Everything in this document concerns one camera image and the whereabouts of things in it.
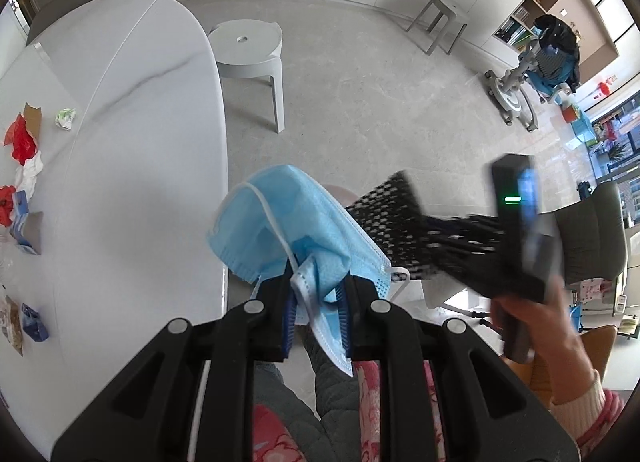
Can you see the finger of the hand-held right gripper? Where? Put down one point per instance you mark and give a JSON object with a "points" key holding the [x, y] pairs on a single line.
{"points": [[465, 242]]}

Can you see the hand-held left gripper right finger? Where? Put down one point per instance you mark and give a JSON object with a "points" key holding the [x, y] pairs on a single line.
{"points": [[345, 314]]}

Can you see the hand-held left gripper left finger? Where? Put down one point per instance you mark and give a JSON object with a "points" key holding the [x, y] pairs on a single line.
{"points": [[287, 314]]}

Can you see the black mesh waste basket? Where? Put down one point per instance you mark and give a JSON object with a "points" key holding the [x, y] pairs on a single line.
{"points": [[385, 212]]}

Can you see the blue face mask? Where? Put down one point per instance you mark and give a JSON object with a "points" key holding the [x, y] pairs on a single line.
{"points": [[300, 212]]}

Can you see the white plastic bag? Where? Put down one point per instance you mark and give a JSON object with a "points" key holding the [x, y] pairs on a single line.
{"points": [[30, 172]]}

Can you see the red plastic bag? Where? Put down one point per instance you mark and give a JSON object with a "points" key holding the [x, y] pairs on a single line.
{"points": [[22, 145]]}

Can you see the person's right forearm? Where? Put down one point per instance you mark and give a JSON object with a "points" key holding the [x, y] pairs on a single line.
{"points": [[585, 407]]}

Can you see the person's right hand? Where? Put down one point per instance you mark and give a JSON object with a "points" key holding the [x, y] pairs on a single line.
{"points": [[550, 337]]}

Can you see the grey quilted jacket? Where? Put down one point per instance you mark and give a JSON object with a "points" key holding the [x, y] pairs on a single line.
{"points": [[295, 392]]}

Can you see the pink printed card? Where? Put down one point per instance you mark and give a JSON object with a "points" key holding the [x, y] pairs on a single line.
{"points": [[595, 288]]}

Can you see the pink floral clothing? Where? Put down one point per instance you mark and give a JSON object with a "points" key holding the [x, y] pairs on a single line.
{"points": [[275, 437]]}

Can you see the orange wooden chair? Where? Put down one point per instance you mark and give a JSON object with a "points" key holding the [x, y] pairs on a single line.
{"points": [[600, 342]]}

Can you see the orange toy box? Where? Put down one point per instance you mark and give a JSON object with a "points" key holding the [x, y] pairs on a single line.
{"points": [[571, 115]]}

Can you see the dark clothes pile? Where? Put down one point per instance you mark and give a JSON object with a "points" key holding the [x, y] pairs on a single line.
{"points": [[557, 37]]}

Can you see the grey stool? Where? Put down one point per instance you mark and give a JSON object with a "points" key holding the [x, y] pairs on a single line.
{"points": [[447, 5]]}

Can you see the small blue box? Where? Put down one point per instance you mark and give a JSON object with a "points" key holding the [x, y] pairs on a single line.
{"points": [[34, 324]]}

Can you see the blue white carton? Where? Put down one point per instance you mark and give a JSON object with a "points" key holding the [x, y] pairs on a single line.
{"points": [[29, 232]]}

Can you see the brown snack wrapper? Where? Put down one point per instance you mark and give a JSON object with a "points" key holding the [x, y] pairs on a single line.
{"points": [[12, 324]]}

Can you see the white plastic stool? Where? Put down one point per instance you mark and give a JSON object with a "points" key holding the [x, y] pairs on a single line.
{"points": [[245, 37]]}

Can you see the green white crumpled wrapper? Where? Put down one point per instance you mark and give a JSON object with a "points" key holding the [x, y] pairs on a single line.
{"points": [[65, 118]]}

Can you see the red snack wrapper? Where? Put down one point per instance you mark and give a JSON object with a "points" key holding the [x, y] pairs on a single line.
{"points": [[7, 204]]}

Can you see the brown cardboard piece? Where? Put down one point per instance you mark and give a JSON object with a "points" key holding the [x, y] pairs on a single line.
{"points": [[32, 120]]}

